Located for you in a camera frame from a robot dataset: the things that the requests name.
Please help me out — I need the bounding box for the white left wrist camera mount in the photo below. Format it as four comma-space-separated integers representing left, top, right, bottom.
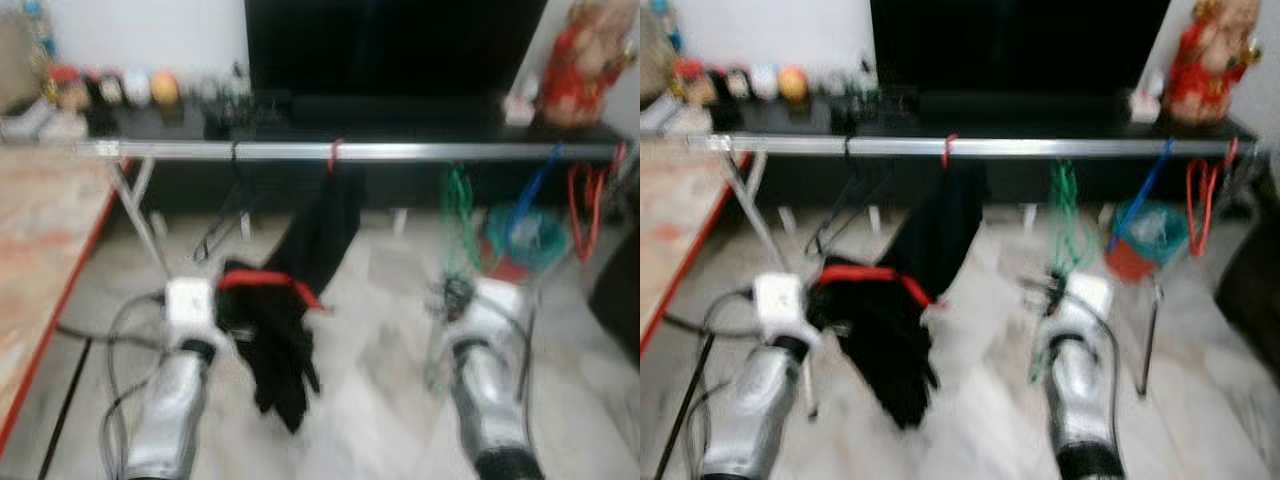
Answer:
163, 277, 216, 351
752, 272, 823, 351

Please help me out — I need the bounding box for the silver metal clothes rack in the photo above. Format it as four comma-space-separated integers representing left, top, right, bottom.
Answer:
690, 133, 1261, 396
75, 138, 640, 286

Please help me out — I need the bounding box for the red-robed fortune doll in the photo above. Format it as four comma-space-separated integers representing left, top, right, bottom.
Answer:
540, 0, 638, 128
1165, 0, 1263, 126

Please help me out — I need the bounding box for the white box black lid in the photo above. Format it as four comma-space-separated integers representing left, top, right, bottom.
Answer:
0, 100, 86, 139
640, 95, 706, 136

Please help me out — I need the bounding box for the black wire hanger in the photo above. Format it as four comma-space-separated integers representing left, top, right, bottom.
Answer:
805, 135, 881, 256
193, 140, 263, 263

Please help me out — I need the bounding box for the black T-shirt green logo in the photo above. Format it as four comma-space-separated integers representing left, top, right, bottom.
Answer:
885, 160, 991, 301
275, 165, 366, 301

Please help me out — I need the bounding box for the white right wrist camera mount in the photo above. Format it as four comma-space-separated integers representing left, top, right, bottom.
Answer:
465, 277, 528, 346
1065, 272, 1116, 341

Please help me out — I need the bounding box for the black round figurine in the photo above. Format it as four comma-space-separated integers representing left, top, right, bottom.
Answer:
88, 70, 126, 106
715, 65, 751, 101

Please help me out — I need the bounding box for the white pink tissue box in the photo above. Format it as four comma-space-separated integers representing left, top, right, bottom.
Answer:
1130, 88, 1169, 123
503, 90, 541, 126

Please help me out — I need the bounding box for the green wire hanger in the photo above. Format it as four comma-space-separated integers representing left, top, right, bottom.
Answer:
440, 165, 483, 283
1030, 160, 1101, 386

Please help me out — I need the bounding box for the black soundbar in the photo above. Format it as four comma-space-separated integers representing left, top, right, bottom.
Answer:
915, 92, 1136, 123
290, 95, 511, 126

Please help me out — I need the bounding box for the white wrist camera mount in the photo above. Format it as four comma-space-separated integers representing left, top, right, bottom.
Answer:
752, 272, 823, 351
163, 277, 216, 351
1065, 272, 1116, 341
465, 277, 528, 346

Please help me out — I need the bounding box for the black television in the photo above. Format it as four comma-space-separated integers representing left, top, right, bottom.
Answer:
245, 0, 549, 101
870, 0, 1171, 96

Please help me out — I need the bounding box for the light wooden cabinet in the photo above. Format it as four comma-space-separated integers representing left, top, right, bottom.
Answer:
0, 10, 51, 111
640, 10, 681, 106

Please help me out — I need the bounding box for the red bin teal bag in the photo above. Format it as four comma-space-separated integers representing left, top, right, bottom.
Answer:
483, 205, 571, 283
1105, 200, 1191, 281

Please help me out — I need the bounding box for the blue plastic hanger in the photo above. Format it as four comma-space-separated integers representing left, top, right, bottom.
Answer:
505, 145, 563, 251
1105, 138, 1173, 251

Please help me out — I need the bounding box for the red-capped figurine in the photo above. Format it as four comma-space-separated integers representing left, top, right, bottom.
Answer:
672, 58, 716, 106
45, 65, 89, 111

